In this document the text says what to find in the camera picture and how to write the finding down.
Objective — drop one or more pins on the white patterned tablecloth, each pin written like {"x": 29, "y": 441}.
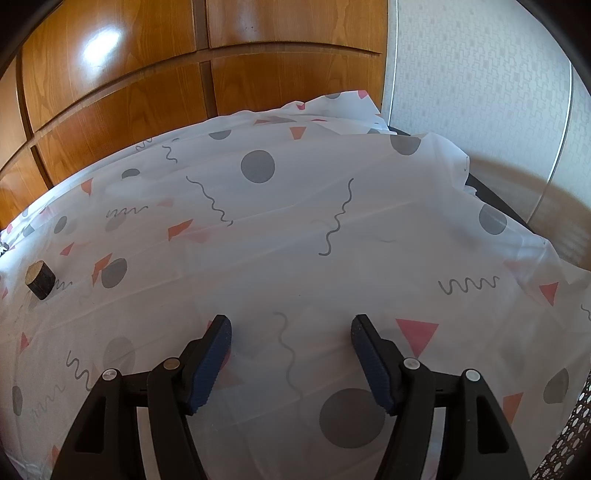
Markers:
{"x": 286, "y": 258}

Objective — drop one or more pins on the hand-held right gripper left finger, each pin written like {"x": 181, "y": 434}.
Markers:
{"x": 210, "y": 369}

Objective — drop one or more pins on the dark bark sugarcane piece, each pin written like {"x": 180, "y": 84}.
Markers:
{"x": 40, "y": 280}

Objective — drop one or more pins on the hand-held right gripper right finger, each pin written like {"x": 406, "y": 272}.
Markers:
{"x": 374, "y": 369}

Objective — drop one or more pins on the wooden panelled cabinet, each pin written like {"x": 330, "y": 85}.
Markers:
{"x": 138, "y": 69}

